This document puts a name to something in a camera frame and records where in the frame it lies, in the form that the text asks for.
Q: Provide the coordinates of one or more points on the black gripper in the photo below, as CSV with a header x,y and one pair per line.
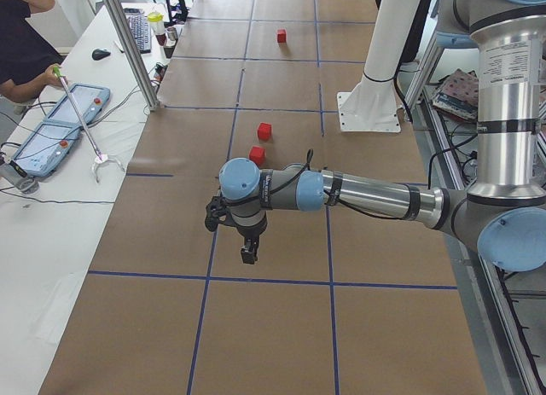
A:
x,y
251,234

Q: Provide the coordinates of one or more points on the red block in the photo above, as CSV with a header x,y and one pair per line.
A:
x,y
257,155
281,36
264,131

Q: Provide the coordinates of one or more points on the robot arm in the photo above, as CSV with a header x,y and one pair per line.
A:
x,y
501,216

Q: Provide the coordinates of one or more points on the reacher grabber stick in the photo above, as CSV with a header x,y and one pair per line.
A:
x,y
101,159

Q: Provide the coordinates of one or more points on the upper teach pendant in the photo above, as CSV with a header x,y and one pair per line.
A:
x,y
90,100

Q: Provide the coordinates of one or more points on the teach pendant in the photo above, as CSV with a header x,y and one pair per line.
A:
x,y
43,151
90,100

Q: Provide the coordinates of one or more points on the lower teach pendant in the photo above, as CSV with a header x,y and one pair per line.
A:
x,y
43,151

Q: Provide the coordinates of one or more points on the black computer mouse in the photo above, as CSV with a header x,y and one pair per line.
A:
x,y
100,54

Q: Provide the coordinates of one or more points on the yellow lid cup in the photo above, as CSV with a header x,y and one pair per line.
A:
x,y
155,19

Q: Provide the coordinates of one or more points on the black keyboard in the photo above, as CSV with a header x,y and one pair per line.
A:
x,y
141,32

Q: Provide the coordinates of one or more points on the stack of patterned cloths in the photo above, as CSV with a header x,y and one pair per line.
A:
x,y
458,95

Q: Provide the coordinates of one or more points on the person in black shirt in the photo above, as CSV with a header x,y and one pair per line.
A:
x,y
27,59

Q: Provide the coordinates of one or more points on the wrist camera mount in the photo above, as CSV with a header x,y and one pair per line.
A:
x,y
217,213

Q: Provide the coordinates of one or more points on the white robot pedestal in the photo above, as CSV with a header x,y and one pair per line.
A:
x,y
371,106

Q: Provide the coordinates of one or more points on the aluminium frame post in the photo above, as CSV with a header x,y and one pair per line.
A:
x,y
132,53

